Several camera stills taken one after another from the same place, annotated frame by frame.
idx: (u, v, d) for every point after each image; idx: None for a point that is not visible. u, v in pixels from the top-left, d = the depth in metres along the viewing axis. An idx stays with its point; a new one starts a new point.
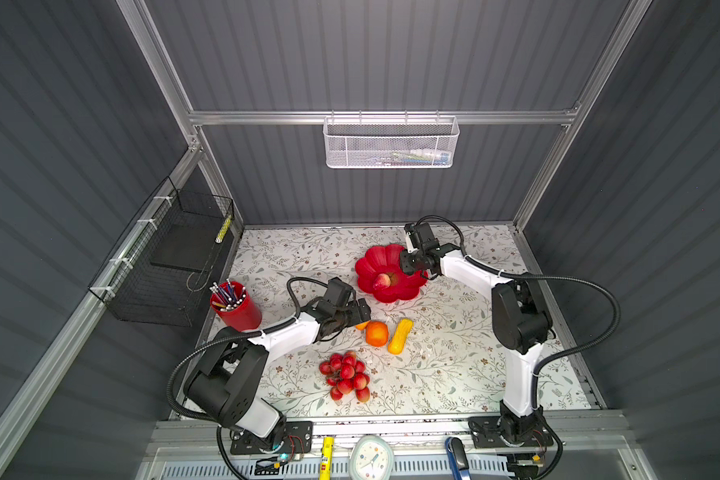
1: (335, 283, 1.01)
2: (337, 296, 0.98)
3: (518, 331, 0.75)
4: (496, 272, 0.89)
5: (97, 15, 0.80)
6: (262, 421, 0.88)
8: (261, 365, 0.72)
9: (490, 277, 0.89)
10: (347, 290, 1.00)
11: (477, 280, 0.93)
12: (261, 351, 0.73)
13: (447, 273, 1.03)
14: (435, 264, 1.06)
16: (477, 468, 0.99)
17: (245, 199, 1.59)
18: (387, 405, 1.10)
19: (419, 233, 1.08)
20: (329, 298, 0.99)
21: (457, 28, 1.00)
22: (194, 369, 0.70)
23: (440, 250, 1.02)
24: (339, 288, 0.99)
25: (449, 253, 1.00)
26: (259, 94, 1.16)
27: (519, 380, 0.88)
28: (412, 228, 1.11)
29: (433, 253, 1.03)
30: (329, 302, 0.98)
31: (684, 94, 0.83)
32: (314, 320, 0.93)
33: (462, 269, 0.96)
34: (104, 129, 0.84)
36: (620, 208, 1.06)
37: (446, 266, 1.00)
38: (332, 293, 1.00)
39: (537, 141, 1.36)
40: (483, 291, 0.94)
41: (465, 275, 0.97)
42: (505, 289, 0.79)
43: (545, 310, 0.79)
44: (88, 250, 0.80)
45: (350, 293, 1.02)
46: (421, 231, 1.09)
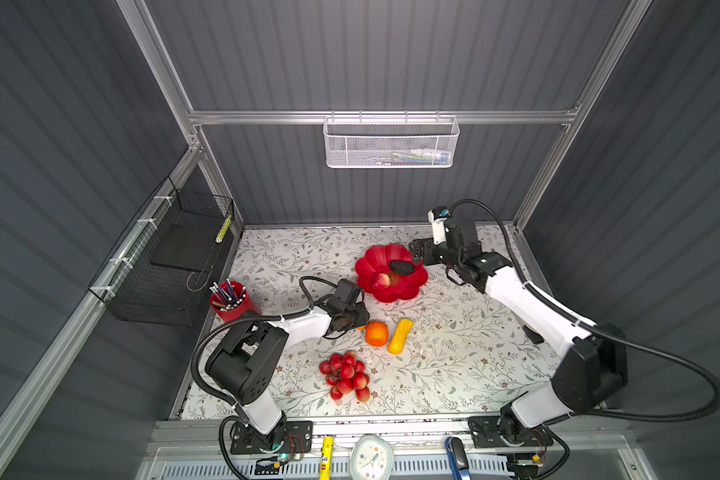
1: (347, 282, 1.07)
2: (347, 293, 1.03)
3: (593, 397, 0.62)
4: (572, 321, 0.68)
5: (97, 15, 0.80)
6: (264, 418, 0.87)
8: (280, 347, 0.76)
9: (560, 324, 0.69)
10: (356, 289, 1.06)
11: (540, 320, 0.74)
12: (282, 334, 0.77)
13: (495, 295, 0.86)
14: (478, 279, 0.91)
16: (477, 468, 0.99)
17: (245, 198, 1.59)
18: (387, 405, 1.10)
19: (462, 234, 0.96)
20: (339, 295, 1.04)
21: (457, 28, 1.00)
22: (218, 346, 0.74)
23: (484, 263, 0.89)
24: (349, 287, 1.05)
25: (500, 271, 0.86)
26: (259, 94, 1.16)
27: (543, 408, 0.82)
28: (454, 225, 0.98)
29: (477, 264, 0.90)
30: (339, 299, 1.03)
31: (684, 94, 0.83)
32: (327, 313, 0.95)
33: (520, 302, 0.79)
34: (103, 129, 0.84)
36: (620, 207, 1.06)
37: (499, 290, 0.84)
38: (343, 291, 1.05)
39: (537, 142, 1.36)
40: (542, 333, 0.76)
41: (523, 306, 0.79)
42: (584, 348, 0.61)
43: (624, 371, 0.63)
44: (88, 250, 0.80)
45: (357, 293, 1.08)
46: (465, 233, 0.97)
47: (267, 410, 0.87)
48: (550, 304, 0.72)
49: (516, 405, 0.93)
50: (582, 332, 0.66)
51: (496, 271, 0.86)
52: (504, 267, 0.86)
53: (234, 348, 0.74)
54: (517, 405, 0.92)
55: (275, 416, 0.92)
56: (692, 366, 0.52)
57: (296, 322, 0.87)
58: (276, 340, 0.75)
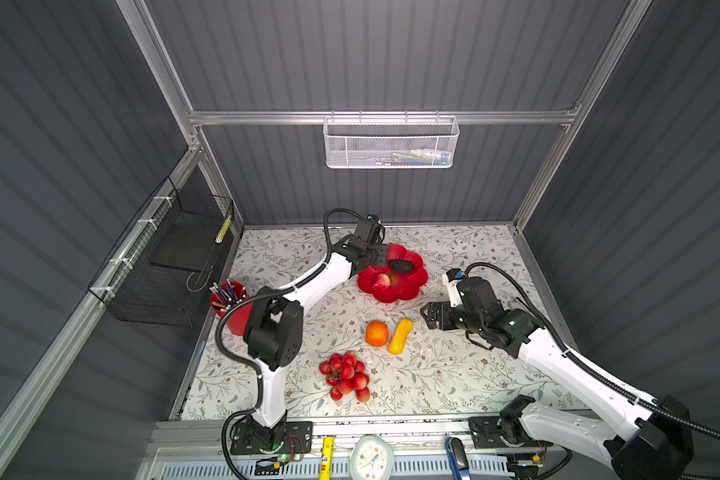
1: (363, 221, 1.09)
2: (367, 233, 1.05)
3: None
4: (631, 400, 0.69)
5: (97, 16, 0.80)
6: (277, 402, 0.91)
8: (300, 316, 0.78)
9: (617, 402, 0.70)
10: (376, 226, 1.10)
11: (591, 395, 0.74)
12: (297, 307, 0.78)
13: (531, 361, 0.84)
14: (508, 343, 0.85)
16: (477, 468, 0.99)
17: (245, 199, 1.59)
18: (387, 405, 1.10)
19: (479, 296, 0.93)
20: (360, 235, 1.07)
21: (457, 28, 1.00)
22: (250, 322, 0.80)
23: (513, 327, 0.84)
24: (370, 227, 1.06)
25: (534, 335, 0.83)
26: (259, 94, 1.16)
27: (564, 438, 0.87)
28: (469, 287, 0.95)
29: (506, 329, 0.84)
30: (360, 239, 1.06)
31: (683, 94, 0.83)
32: (345, 257, 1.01)
33: (564, 371, 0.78)
34: (104, 129, 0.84)
36: (620, 208, 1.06)
37: (539, 357, 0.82)
38: (362, 230, 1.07)
39: (537, 142, 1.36)
40: (591, 404, 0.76)
41: (566, 376, 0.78)
42: (652, 434, 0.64)
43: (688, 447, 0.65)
44: (88, 251, 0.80)
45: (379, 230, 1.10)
46: (481, 293, 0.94)
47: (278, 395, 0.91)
48: (599, 378, 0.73)
49: (526, 418, 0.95)
50: (645, 412, 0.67)
51: (528, 336, 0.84)
52: (535, 332, 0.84)
53: (260, 322, 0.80)
54: (527, 418, 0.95)
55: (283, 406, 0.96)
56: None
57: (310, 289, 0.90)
58: (291, 315, 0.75)
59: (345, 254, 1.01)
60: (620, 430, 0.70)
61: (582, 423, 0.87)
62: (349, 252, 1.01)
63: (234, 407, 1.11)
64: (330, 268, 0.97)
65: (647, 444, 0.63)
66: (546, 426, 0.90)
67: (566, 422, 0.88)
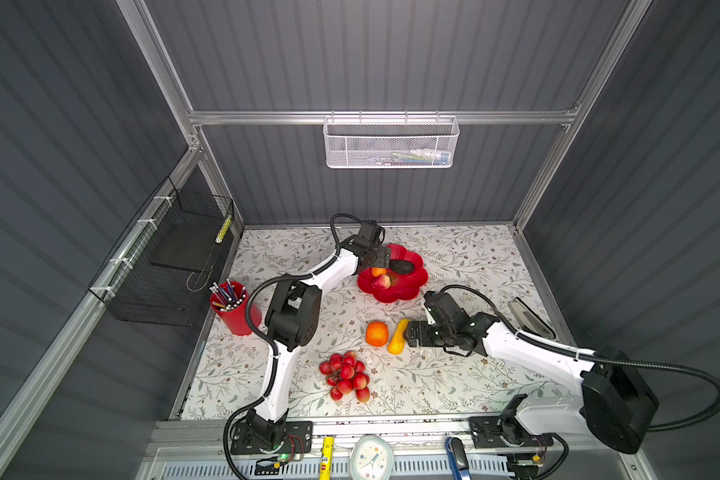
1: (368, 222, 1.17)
2: (370, 233, 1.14)
3: (632, 430, 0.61)
4: (572, 356, 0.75)
5: (98, 17, 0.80)
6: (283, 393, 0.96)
8: (318, 299, 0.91)
9: (563, 363, 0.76)
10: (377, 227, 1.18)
11: (546, 365, 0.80)
12: (315, 289, 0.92)
13: (497, 353, 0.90)
14: (474, 344, 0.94)
16: (477, 468, 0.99)
17: (245, 199, 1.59)
18: (387, 405, 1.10)
19: (441, 307, 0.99)
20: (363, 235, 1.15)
21: (457, 28, 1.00)
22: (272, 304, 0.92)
23: (474, 327, 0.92)
24: (372, 227, 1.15)
25: (492, 331, 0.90)
26: (259, 94, 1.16)
27: (556, 423, 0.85)
28: (433, 300, 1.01)
29: (469, 331, 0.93)
30: (363, 238, 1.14)
31: (684, 94, 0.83)
32: (353, 254, 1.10)
33: (521, 352, 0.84)
34: (103, 129, 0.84)
36: (620, 208, 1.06)
37: (498, 347, 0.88)
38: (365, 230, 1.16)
39: (537, 142, 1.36)
40: (554, 377, 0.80)
41: (524, 357, 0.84)
42: (595, 380, 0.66)
43: (648, 392, 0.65)
44: (88, 250, 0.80)
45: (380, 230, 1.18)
46: (444, 305, 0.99)
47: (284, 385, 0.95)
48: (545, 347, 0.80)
49: (522, 413, 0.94)
50: (586, 364, 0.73)
51: (487, 330, 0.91)
52: (493, 324, 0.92)
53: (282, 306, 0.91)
54: (521, 414, 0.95)
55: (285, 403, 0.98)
56: (697, 372, 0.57)
57: (324, 278, 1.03)
58: (310, 296, 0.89)
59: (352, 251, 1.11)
60: (574, 388, 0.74)
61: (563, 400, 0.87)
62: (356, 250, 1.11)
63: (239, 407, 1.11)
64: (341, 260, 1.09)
65: (594, 391, 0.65)
66: (537, 414, 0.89)
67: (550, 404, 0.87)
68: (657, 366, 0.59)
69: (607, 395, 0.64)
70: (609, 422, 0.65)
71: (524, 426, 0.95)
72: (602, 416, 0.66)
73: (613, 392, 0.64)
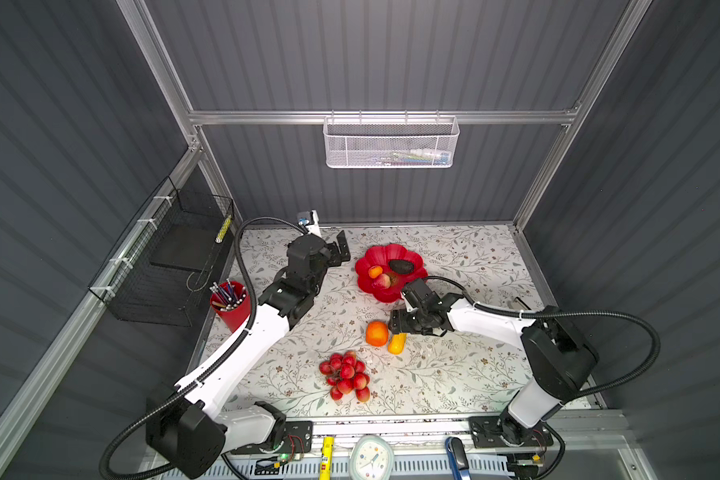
1: (296, 251, 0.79)
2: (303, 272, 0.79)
3: (570, 378, 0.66)
4: (517, 315, 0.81)
5: (98, 16, 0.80)
6: (254, 431, 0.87)
8: (207, 424, 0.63)
9: (510, 322, 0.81)
10: (312, 255, 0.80)
11: (496, 328, 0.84)
12: (198, 413, 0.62)
13: (463, 328, 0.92)
14: (442, 321, 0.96)
16: (477, 468, 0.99)
17: (245, 198, 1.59)
18: (387, 405, 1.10)
19: (415, 290, 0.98)
20: (295, 270, 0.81)
21: (457, 27, 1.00)
22: (148, 428, 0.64)
23: (442, 304, 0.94)
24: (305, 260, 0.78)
25: (454, 306, 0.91)
26: (259, 94, 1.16)
27: (533, 402, 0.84)
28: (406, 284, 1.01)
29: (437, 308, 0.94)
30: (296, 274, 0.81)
31: (683, 94, 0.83)
32: (277, 309, 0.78)
33: (478, 320, 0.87)
34: (103, 129, 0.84)
36: (620, 208, 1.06)
37: (459, 320, 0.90)
38: (296, 264, 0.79)
39: (537, 141, 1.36)
40: (508, 339, 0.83)
41: (481, 324, 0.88)
42: (532, 332, 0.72)
43: (585, 343, 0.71)
44: (88, 250, 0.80)
45: (319, 258, 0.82)
46: (416, 287, 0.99)
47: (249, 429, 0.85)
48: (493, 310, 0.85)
49: (512, 410, 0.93)
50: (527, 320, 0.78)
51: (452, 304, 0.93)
52: (458, 299, 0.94)
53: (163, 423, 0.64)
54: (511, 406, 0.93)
55: (270, 418, 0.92)
56: (632, 319, 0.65)
57: (224, 374, 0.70)
58: (189, 428, 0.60)
59: (278, 304, 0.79)
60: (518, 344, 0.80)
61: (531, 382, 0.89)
62: (284, 301, 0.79)
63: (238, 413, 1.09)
64: (257, 332, 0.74)
65: (531, 343, 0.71)
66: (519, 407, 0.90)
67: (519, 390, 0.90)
68: (610, 314, 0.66)
69: (543, 346, 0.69)
70: (550, 373, 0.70)
71: (517, 420, 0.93)
72: (544, 369, 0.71)
73: (550, 345, 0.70)
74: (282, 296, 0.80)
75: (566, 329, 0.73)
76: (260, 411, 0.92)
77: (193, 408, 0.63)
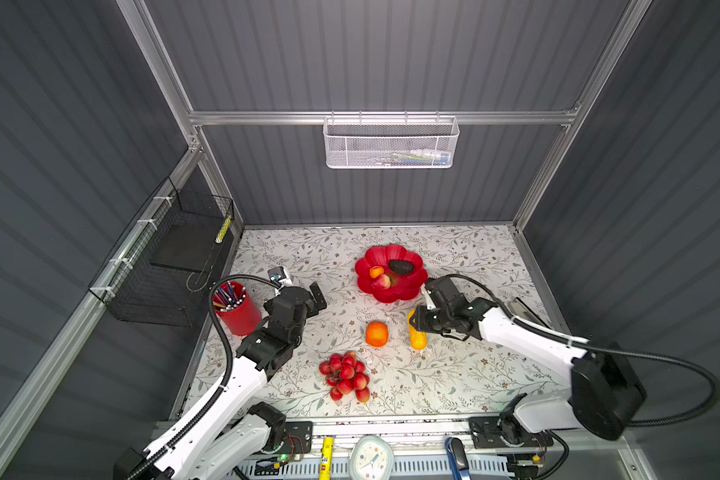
1: (283, 300, 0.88)
2: (288, 318, 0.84)
3: (617, 418, 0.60)
4: (564, 342, 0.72)
5: (97, 16, 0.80)
6: (248, 448, 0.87)
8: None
9: (555, 349, 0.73)
10: (298, 306, 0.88)
11: (538, 351, 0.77)
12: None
13: (493, 339, 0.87)
14: (471, 327, 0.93)
16: (477, 469, 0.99)
17: (245, 199, 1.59)
18: (387, 405, 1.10)
19: (441, 291, 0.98)
20: (279, 319, 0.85)
21: (457, 26, 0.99)
22: None
23: (472, 310, 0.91)
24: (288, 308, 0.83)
25: (487, 316, 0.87)
26: (259, 95, 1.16)
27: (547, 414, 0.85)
28: (433, 284, 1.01)
29: (465, 313, 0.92)
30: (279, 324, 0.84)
31: (684, 94, 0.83)
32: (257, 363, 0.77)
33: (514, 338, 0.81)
34: (103, 129, 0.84)
36: (619, 208, 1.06)
37: (491, 331, 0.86)
38: (281, 313, 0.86)
39: (537, 142, 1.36)
40: (549, 364, 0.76)
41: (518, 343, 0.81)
42: (586, 368, 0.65)
43: (637, 382, 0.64)
44: (88, 251, 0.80)
45: (301, 310, 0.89)
46: (444, 288, 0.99)
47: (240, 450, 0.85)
48: (536, 332, 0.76)
49: (518, 411, 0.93)
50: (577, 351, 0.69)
51: (483, 313, 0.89)
52: (490, 309, 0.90)
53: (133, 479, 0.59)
54: (520, 411, 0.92)
55: (263, 428, 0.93)
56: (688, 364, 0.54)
57: (196, 437, 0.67)
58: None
59: (257, 358, 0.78)
60: (562, 375, 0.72)
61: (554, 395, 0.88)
62: (263, 354, 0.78)
63: (240, 415, 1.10)
64: (233, 389, 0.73)
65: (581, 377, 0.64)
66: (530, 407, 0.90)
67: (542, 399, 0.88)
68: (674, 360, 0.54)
69: (594, 381, 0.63)
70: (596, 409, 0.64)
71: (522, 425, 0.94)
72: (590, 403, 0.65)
73: (602, 380, 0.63)
74: (261, 347, 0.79)
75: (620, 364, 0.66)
76: (250, 426, 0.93)
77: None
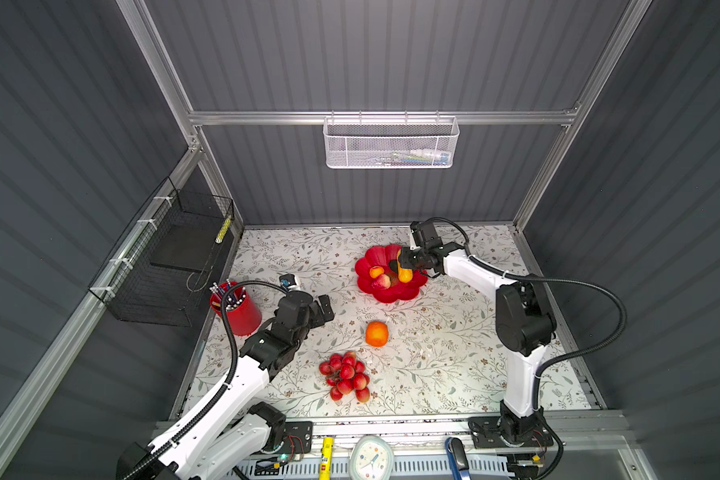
1: (289, 300, 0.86)
2: (292, 319, 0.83)
3: (522, 333, 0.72)
4: (501, 273, 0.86)
5: (98, 16, 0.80)
6: (250, 447, 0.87)
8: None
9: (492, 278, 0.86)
10: (303, 307, 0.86)
11: (482, 282, 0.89)
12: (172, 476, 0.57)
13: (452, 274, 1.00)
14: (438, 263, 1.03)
16: (477, 469, 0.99)
17: (245, 199, 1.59)
18: (387, 405, 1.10)
19: (422, 231, 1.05)
20: (283, 320, 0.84)
21: (457, 25, 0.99)
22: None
23: (442, 249, 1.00)
24: (293, 309, 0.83)
25: (451, 252, 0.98)
26: (259, 95, 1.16)
27: (521, 381, 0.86)
28: (417, 225, 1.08)
29: (435, 250, 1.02)
30: (283, 325, 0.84)
31: (683, 94, 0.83)
32: (259, 362, 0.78)
33: (466, 270, 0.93)
34: (104, 129, 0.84)
36: (619, 208, 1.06)
37: (451, 265, 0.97)
38: (286, 314, 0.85)
39: (537, 142, 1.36)
40: (486, 291, 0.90)
41: (469, 276, 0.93)
42: (508, 290, 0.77)
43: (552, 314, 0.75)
44: (89, 251, 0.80)
45: (307, 312, 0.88)
46: (424, 229, 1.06)
47: (241, 445, 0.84)
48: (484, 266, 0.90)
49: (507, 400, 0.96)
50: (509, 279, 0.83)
51: (450, 251, 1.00)
52: (457, 250, 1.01)
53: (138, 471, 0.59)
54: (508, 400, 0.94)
55: (263, 427, 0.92)
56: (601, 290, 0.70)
57: (200, 432, 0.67)
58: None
59: (260, 356, 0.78)
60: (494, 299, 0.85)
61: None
62: (266, 353, 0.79)
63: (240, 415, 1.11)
64: (236, 387, 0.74)
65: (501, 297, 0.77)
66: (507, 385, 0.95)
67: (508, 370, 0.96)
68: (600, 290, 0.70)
69: (509, 300, 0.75)
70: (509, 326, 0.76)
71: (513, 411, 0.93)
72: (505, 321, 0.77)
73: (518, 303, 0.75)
74: (264, 347, 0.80)
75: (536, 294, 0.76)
76: (250, 426, 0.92)
77: (165, 470, 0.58)
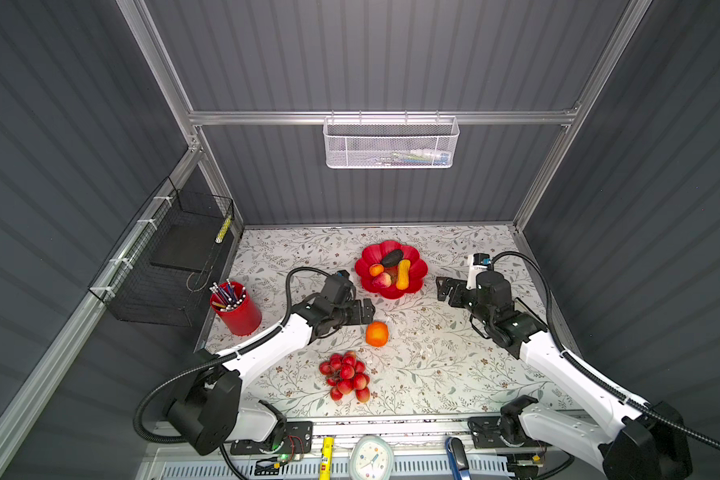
1: (335, 279, 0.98)
2: (334, 293, 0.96)
3: None
4: (619, 397, 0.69)
5: (97, 16, 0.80)
6: (260, 427, 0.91)
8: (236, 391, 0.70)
9: (607, 400, 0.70)
10: (346, 286, 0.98)
11: (584, 393, 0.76)
12: (233, 379, 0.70)
13: (532, 360, 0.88)
14: (510, 343, 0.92)
16: (477, 468, 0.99)
17: (245, 199, 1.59)
18: (387, 405, 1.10)
19: (496, 294, 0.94)
20: (327, 294, 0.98)
21: (458, 25, 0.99)
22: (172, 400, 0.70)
23: (517, 328, 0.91)
24: (337, 286, 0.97)
25: (534, 343, 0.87)
26: (259, 94, 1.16)
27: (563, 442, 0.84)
28: (490, 284, 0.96)
29: (509, 330, 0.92)
30: (326, 299, 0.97)
31: (683, 95, 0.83)
32: (306, 321, 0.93)
33: (559, 370, 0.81)
34: (104, 129, 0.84)
36: (619, 208, 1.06)
37: (534, 352, 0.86)
38: (330, 290, 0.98)
39: (537, 142, 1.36)
40: (584, 403, 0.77)
41: (563, 376, 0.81)
42: (637, 431, 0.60)
43: (687, 458, 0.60)
44: (88, 251, 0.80)
45: (349, 290, 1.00)
46: (499, 294, 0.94)
47: (259, 418, 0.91)
48: (591, 378, 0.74)
49: (529, 417, 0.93)
50: (632, 411, 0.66)
51: (530, 337, 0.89)
52: (537, 334, 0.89)
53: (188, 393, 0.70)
54: (527, 417, 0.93)
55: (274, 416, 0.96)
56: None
57: (258, 356, 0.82)
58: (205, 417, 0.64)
59: (306, 317, 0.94)
60: (605, 426, 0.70)
61: (580, 425, 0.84)
62: (311, 315, 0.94)
63: None
64: (287, 332, 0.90)
65: (630, 440, 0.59)
66: (546, 426, 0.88)
67: (566, 425, 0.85)
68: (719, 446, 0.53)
69: (640, 448, 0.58)
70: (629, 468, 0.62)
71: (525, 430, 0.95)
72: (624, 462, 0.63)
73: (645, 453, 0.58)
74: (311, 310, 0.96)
75: (676, 439, 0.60)
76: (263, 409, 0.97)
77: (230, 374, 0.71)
